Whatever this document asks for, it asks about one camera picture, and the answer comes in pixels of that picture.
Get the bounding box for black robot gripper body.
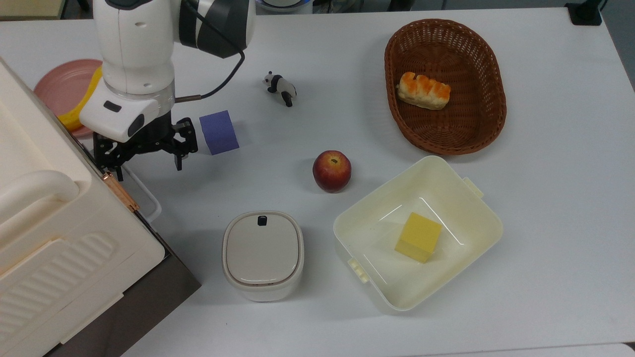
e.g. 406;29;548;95
93;110;198;173

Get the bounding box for brown drawer with white handle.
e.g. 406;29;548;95
46;138;202;357

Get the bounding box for cream drawer cabinet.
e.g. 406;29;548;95
0;57;166;357

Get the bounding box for copper cabinet latch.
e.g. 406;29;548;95
101;171;140;213

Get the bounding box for purple cube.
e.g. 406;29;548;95
199;110;240;156

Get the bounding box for yellow banana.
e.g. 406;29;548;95
58;65;103;132

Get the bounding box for pink plate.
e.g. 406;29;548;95
33;59;104;138

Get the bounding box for white lidded trash can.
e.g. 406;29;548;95
222;211;305;302

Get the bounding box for panda toy figure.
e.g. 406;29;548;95
262;70;298;108

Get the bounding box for red apple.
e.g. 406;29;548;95
312;150;352;193

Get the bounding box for tan wooden desk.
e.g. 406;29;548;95
0;0;67;21

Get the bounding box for cream plastic box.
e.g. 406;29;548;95
333;155;504;312

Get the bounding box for yellow cube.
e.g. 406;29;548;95
394;212;443;264

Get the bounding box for orange glazed bread loaf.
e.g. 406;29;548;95
395;71;452;111

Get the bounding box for brown wicker basket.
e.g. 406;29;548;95
384;19;508;156

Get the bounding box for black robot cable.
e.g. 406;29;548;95
175;0;247;103

